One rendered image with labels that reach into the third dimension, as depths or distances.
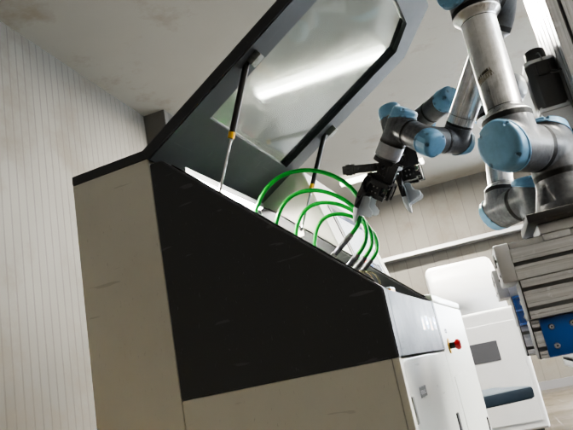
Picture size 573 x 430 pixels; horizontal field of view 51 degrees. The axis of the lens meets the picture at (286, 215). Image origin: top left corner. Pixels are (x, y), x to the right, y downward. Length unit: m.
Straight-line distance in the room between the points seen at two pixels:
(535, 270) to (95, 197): 1.22
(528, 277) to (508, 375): 3.89
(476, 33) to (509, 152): 0.31
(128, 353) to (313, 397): 0.54
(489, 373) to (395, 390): 3.94
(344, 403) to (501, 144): 0.69
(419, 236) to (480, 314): 4.78
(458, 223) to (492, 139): 8.55
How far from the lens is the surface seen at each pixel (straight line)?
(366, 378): 1.42
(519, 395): 3.75
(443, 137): 1.66
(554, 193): 1.51
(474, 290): 5.48
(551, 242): 1.48
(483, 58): 1.53
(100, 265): 1.80
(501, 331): 5.34
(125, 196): 1.79
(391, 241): 10.03
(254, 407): 1.53
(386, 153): 1.73
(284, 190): 2.31
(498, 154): 1.44
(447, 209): 10.03
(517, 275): 1.47
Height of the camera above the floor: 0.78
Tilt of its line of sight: 16 degrees up
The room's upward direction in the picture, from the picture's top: 11 degrees counter-clockwise
